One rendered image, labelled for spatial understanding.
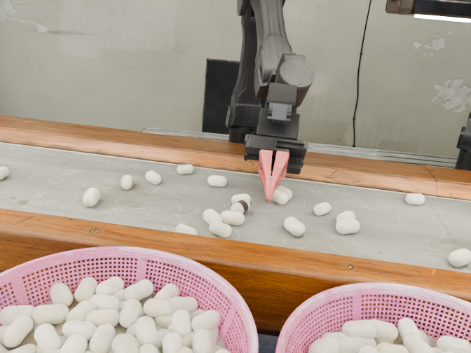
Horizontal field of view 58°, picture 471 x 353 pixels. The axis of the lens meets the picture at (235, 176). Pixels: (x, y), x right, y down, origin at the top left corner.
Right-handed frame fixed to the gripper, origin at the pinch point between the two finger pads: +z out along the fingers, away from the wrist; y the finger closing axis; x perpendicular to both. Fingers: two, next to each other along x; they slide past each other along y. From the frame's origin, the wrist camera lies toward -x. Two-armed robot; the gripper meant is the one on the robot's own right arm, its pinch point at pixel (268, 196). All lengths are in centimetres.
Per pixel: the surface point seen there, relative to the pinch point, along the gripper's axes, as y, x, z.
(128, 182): -22.5, -0.4, 1.2
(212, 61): -45, 131, -151
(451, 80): 98, 137, -163
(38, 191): -35.2, -2.1, 5.7
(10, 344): -20.7, -20.8, 28.4
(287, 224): 3.2, -4.9, 6.4
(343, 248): 11.0, -5.2, 8.9
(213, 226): -6.7, -7.3, 9.3
